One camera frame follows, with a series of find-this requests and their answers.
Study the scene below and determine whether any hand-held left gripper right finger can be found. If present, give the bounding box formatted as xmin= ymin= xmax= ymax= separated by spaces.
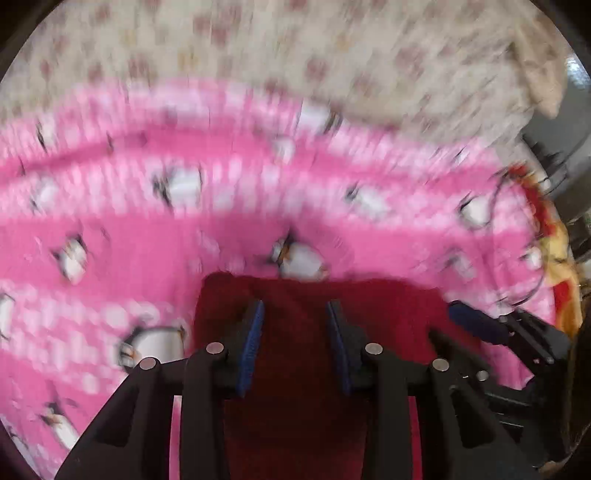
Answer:
xmin=325 ymin=299 xmax=541 ymax=480

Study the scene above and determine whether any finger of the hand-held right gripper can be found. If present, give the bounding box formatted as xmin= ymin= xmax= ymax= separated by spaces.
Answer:
xmin=447 ymin=299 xmax=512 ymax=347
xmin=498 ymin=311 xmax=558 ymax=364

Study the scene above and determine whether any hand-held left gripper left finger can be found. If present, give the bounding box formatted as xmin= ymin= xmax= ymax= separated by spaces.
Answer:
xmin=55 ymin=299 xmax=266 ymax=480

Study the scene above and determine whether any dark red sweater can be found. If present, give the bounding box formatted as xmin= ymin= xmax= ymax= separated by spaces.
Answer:
xmin=191 ymin=271 xmax=532 ymax=480

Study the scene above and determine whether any yellow and red blanket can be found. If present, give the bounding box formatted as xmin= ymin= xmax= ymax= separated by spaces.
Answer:
xmin=508 ymin=164 xmax=583 ymax=337

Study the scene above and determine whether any pink penguin print blanket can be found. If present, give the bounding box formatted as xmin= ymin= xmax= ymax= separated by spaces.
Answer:
xmin=0 ymin=78 xmax=559 ymax=480

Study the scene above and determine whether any beige cloth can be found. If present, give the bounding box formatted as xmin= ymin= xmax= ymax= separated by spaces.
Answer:
xmin=508 ymin=41 xmax=570 ymax=121

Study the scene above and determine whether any floral bed sheet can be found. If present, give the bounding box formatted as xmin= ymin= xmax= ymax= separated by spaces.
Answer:
xmin=0 ymin=0 xmax=568 ymax=155

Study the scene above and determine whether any black cable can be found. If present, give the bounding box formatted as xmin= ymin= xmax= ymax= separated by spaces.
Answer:
xmin=488 ymin=170 xmax=551 ymax=306

